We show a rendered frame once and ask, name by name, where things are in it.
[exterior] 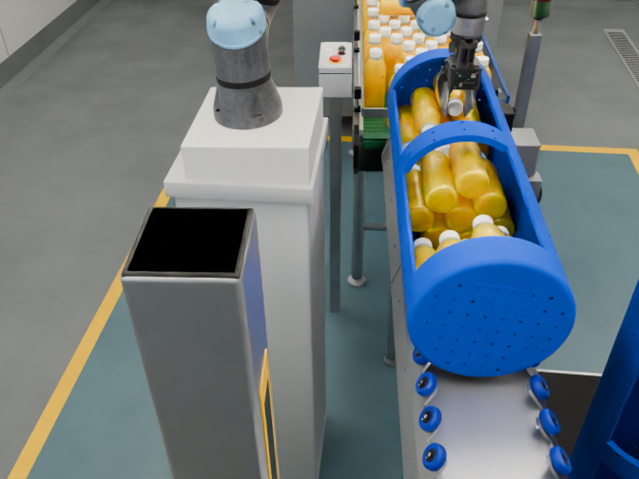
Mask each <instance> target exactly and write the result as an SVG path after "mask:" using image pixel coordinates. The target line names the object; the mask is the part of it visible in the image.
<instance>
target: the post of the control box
mask: <svg viewBox="0 0 639 479"><path fill-rule="evenodd" d="M341 110H342V98H329V121H330V313H340V216H341Z"/></svg>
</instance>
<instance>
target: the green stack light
mask: <svg viewBox="0 0 639 479"><path fill-rule="evenodd" d="M551 7H552V1H551V2H548V3H541V2H536V1H533V0H532V1H531V6H530V12H529V15H530V16H531V17H534V18H547V17H549V16H550V12H551Z"/></svg>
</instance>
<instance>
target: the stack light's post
mask: <svg viewBox="0 0 639 479"><path fill-rule="evenodd" d="M541 40H542V34H541V33H540V32H539V34H537V35H535V34H533V32H532V31H529V33H528V39H527V44H526V48H525V54H524V59H523V64H522V69H521V74H520V79H519V85H518V90H517V95H516V100H515V105H514V107H515V115H514V116H515V119H513V128H524V125H525V121H526V116H527V111H528V106H529V101H530V97H531V92H532V87H533V78H534V74H535V69H536V64H537V59H538V54H539V50H540V45H541Z"/></svg>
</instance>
